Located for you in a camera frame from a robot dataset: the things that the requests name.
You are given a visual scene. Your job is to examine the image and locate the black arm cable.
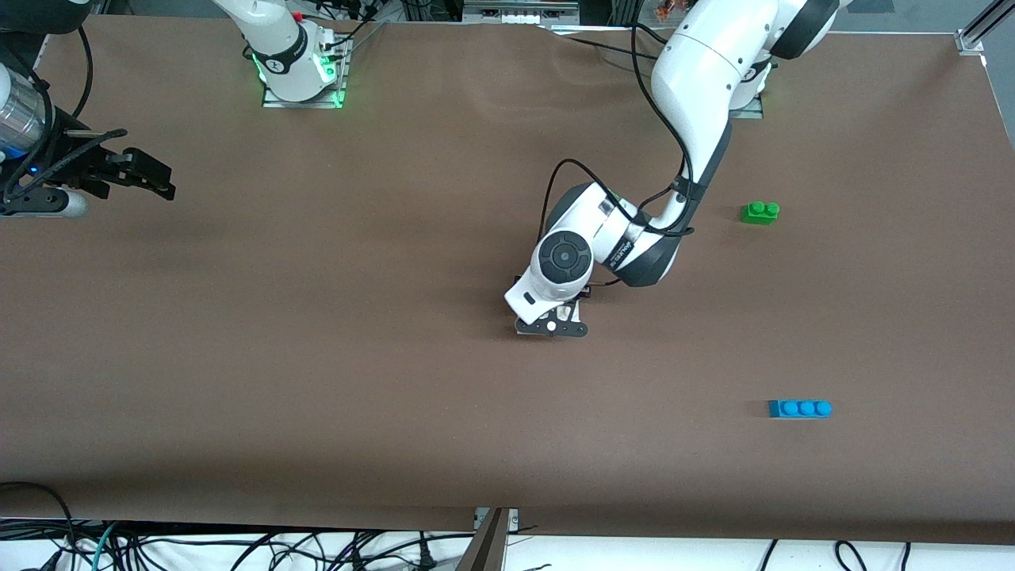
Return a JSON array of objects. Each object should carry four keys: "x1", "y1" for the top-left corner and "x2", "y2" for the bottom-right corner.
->
[
  {"x1": 542, "y1": 22, "x2": 699, "y2": 239},
  {"x1": 0, "y1": 32, "x2": 128, "y2": 199}
]

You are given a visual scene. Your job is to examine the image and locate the grey slanted beam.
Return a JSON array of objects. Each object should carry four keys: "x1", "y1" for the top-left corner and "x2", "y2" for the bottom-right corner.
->
[{"x1": 454, "y1": 508, "x2": 510, "y2": 571}]

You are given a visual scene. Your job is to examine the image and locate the black table cable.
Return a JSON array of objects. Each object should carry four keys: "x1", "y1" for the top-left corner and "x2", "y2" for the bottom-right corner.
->
[
  {"x1": 543, "y1": 28, "x2": 661, "y2": 60},
  {"x1": 327, "y1": 16, "x2": 389, "y2": 56}
]

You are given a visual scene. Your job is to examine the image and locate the brown table cover sheet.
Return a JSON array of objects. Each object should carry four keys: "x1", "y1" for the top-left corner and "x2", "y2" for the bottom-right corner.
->
[{"x1": 0, "y1": 16, "x2": 1015, "y2": 548}]

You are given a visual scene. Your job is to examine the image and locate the teal floor cable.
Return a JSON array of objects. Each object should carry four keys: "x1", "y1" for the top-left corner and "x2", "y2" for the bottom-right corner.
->
[{"x1": 90, "y1": 519, "x2": 121, "y2": 571}]

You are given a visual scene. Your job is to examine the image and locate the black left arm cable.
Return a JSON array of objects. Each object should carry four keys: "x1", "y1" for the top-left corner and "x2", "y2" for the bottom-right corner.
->
[{"x1": 542, "y1": 22, "x2": 699, "y2": 239}]

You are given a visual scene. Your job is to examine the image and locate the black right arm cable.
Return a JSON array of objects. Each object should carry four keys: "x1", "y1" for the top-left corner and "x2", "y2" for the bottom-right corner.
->
[{"x1": 0, "y1": 32, "x2": 128, "y2": 199}]

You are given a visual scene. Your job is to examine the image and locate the grey metal frame rail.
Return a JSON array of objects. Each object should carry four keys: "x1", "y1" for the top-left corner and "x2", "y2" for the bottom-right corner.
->
[{"x1": 462, "y1": 0, "x2": 581, "y2": 27}]

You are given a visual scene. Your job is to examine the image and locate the white studded base plate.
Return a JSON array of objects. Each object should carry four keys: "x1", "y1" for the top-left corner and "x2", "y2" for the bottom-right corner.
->
[{"x1": 517, "y1": 274, "x2": 581, "y2": 336}]

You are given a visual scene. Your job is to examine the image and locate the aluminium corner profile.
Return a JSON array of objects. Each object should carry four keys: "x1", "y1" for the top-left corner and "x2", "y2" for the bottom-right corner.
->
[{"x1": 956, "y1": 0, "x2": 1015, "y2": 56}]

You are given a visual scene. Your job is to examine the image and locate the blue three-stud block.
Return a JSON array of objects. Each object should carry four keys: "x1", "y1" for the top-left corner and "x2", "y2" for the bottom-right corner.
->
[{"x1": 768, "y1": 399, "x2": 833, "y2": 420}]

